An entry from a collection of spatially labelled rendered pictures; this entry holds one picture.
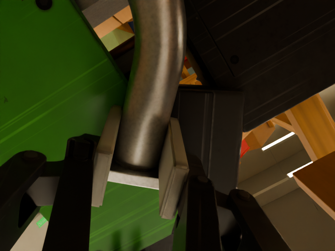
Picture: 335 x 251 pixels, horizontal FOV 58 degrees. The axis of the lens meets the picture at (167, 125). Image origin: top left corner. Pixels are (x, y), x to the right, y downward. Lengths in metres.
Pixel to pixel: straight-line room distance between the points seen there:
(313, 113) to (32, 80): 0.92
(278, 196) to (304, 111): 6.88
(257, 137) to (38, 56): 4.07
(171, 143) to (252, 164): 9.54
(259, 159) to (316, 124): 8.65
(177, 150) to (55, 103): 0.10
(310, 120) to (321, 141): 0.08
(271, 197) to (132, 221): 7.61
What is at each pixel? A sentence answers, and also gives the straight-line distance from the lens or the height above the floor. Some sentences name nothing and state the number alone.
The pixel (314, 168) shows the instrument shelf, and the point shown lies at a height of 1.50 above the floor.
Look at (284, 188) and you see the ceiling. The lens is 7.84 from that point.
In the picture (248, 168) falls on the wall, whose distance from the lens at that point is 9.70.
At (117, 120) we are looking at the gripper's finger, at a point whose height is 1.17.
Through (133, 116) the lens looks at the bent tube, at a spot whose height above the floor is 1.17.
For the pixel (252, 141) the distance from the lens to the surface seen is 4.23.
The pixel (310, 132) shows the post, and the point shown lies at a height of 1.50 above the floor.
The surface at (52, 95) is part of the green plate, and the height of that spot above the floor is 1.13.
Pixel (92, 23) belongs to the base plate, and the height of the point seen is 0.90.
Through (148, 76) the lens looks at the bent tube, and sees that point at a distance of 0.17.
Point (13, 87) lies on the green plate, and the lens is 0.23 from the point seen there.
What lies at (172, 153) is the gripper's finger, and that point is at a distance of 0.15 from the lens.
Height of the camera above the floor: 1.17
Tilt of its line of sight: 5 degrees up
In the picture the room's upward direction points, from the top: 149 degrees clockwise
